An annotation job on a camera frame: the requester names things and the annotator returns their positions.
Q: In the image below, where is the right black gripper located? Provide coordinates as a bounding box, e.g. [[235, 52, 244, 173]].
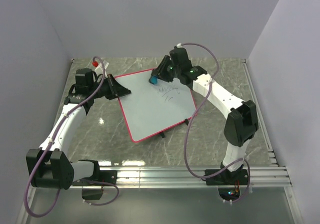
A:
[[150, 56, 181, 83]]

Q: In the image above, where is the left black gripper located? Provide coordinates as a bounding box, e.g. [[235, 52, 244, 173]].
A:
[[89, 74, 131, 100]]

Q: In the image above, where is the blue whiteboard eraser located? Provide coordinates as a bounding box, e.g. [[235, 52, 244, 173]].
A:
[[149, 76, 158, 85]]

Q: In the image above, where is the pink framed whiteboard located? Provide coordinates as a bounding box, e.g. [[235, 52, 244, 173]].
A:
[[115, 69, 196, 143]]

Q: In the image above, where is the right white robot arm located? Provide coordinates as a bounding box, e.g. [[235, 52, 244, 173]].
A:
[[149, 46, 259, 184]]

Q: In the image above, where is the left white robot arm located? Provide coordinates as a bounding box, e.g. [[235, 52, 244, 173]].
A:
[[26, 68, 131, 189]]

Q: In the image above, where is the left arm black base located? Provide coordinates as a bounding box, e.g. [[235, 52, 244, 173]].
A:
[[72, 169, 118, 202]]

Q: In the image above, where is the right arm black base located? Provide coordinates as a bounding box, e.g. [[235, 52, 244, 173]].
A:
[[202, 167, 251, 204]]

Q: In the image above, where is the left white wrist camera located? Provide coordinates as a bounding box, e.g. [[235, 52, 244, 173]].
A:
[[92, 60, 109, 76]]

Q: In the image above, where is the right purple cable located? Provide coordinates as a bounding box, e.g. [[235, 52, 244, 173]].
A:
[[176, 42, 251, 204]]

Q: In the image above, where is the purple cable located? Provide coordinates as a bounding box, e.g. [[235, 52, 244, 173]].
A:
[[22, 56, 120, 217], [176, 42, 251, 204]]

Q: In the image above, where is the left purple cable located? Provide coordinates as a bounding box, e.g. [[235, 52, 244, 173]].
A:
[[22, 56, 120, 217]]

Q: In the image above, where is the aluminium right side rail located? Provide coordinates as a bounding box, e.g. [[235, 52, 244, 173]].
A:
[[241, 59, 279, 167]]

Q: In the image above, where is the aluminium rail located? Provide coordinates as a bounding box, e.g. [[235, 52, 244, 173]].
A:
[[27, 165, 293, 189], [241, 59, 279, 167]]

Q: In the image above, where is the aluminium front rail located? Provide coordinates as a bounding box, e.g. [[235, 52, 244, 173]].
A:
[[27, 165, 293, 189]]

